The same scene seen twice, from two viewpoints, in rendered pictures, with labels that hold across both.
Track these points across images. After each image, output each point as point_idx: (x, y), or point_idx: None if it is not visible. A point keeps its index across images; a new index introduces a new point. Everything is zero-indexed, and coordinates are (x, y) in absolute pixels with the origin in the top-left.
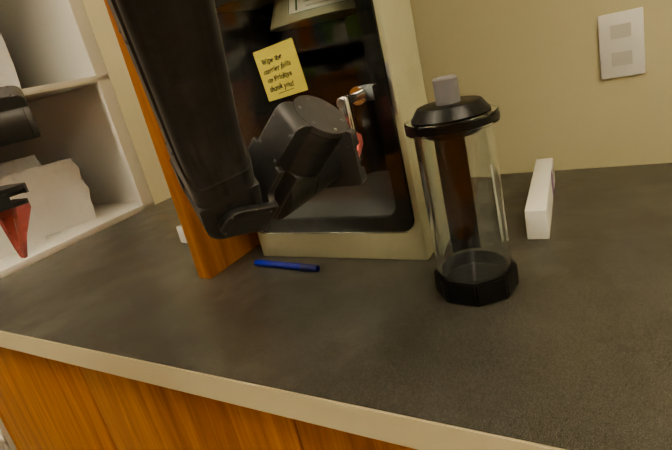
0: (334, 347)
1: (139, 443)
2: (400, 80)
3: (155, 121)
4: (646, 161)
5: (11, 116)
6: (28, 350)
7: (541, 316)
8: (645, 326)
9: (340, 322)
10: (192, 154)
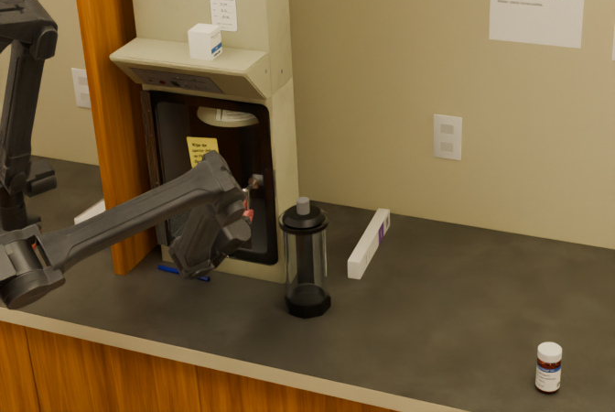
0: (224, 332)
1: (64, 386)
2: (281, 177)
3: (108, 168)
4: (458, 219)
5: (47, 181)
6: None
7: (333, 327)
8: (375, 336)
9: (227, 319)
10: (194, 256)
